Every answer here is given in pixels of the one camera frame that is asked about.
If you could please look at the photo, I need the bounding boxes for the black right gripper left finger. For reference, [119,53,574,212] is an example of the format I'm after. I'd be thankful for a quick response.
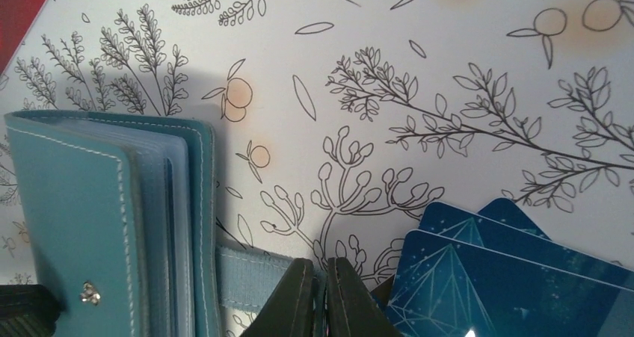
[242,258,315,337]

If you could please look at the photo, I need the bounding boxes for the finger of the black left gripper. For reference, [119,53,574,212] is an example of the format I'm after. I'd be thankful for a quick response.
[1,285,61,337]

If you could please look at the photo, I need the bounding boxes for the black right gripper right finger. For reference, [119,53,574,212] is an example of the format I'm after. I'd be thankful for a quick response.
[327,258,401,337]

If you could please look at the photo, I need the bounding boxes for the teal leather card holder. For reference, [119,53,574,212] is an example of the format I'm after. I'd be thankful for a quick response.
[4,110,291,336]

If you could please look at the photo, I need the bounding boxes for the blue card stack upper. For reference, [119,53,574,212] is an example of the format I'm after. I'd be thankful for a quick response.
[384,198,633,336]

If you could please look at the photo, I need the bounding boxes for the red card upper left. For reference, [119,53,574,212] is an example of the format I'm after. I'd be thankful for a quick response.
[1,0,46,72]

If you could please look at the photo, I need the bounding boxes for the floral patterned table mat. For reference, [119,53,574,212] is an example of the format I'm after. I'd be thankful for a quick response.
[1,0,633,336]

